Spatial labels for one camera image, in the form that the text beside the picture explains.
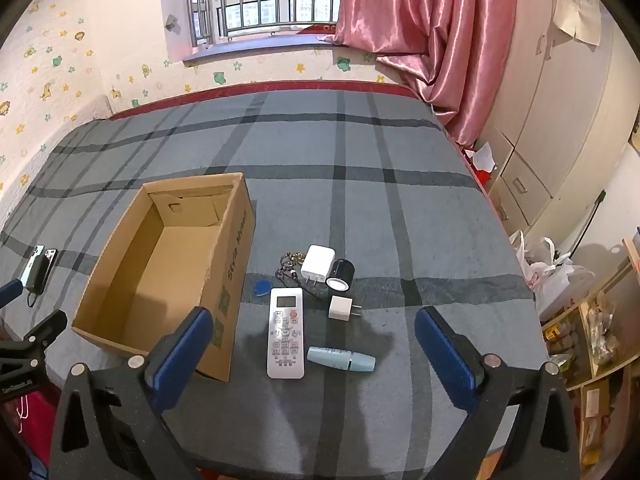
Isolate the brown cardboard box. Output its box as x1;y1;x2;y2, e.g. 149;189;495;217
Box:
72;172;255;382

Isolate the white remote control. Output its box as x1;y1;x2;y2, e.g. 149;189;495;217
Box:
266;287;305;379

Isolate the light blue tube bottle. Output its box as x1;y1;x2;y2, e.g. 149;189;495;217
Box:
307;347;376;373

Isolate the metal keychain with charms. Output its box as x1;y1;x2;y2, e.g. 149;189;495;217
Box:
274;252;321;301

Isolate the small white plug charger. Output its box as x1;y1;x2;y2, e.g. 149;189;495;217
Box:
328;296;361;322

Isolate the large white power adapter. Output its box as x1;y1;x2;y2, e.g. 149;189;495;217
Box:
302;245;335;283

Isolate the black cylindrical cap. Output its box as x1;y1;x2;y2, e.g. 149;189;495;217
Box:
326;258;355;292

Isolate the black power bank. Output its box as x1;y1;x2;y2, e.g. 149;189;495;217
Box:
25;255;50;296

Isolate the light green smartphone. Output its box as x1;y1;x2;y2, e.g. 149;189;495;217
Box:
20;245;44;286

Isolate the phone with dark case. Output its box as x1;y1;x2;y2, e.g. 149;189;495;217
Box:
42;248;58;281

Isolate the wooden shelf with clutter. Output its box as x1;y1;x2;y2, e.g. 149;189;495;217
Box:
542;238;639;479

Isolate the white plastic bag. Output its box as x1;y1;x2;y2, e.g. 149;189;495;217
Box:
509;231;596;322

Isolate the blue key fob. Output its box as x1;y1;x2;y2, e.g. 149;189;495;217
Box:
254;280;272;297

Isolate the grey plaid bed cover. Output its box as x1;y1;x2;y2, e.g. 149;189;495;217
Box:
1;89;548;479

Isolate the beige wardrobe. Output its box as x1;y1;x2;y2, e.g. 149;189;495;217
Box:
479;0;639;242

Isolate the pink satin curtain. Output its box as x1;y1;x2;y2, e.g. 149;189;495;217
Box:
329;0;518;146

